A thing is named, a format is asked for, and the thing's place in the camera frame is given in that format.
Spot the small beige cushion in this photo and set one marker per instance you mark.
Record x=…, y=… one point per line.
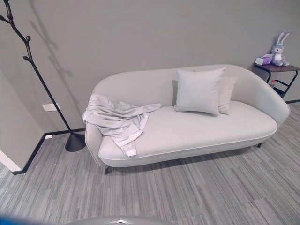
x=226, y=95

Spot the white wall socket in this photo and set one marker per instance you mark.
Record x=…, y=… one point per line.
x=51, y=107

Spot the purple plush rabbit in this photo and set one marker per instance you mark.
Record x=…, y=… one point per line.
x=279, y=52

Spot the light grey shirt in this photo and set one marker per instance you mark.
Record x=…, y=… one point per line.
x=117, y=119

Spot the light grey fabric sofa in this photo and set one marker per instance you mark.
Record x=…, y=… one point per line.
x=187, y=131

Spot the small red-capped bottle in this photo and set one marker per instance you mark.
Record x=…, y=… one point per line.
x=272, y=82

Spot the dark side table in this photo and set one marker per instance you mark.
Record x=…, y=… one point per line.
x=279, y=70

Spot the large light grey cushion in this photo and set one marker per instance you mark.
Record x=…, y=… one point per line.
x=198, y=90

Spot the white purple tissue box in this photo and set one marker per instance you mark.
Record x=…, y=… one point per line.
x=263, y=59

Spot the black branch coat rack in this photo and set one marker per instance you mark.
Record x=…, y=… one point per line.
x=47, y=93

